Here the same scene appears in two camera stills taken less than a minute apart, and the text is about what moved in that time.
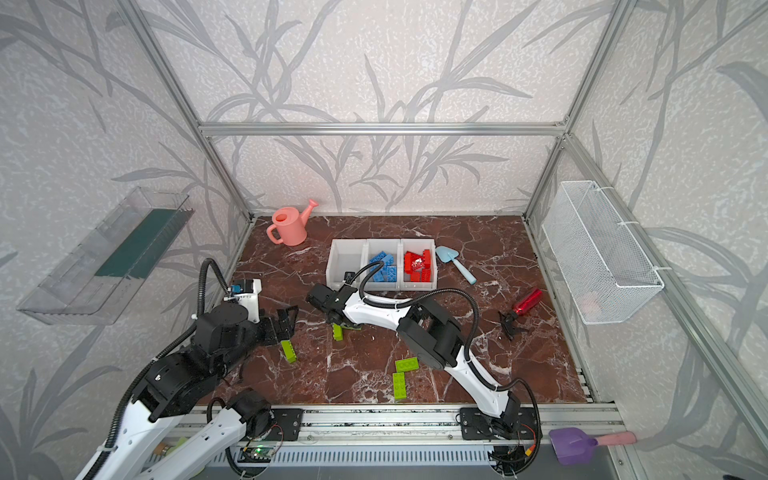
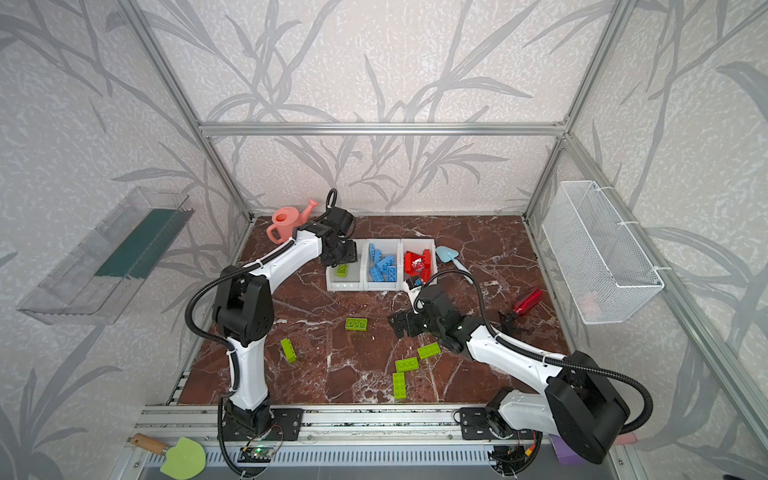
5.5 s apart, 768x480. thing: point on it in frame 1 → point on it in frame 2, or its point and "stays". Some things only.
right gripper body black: x=339 y=316 → x=409 y=321
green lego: x=407 y=364 stays
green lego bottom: x=399 y=385 stays
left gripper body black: x=271 y=327 → x=341 y=252
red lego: x=408 y=260 stays
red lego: x=424 y=275 stays
